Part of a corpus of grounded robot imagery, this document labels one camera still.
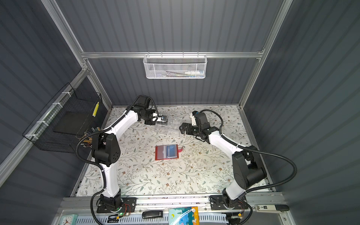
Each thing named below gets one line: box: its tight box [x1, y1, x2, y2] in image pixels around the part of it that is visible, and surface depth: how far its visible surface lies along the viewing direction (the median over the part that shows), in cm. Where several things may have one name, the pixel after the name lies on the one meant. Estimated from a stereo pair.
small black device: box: [142, 210, 164, 219], surface depth 69 cm
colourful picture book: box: [168, 206, 201, 225], surface depth 71 cm
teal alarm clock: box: [60, 214, 78, 225], surface depth 70 cm
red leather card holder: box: [155, 144, 184, 161], surface depth 94 cm
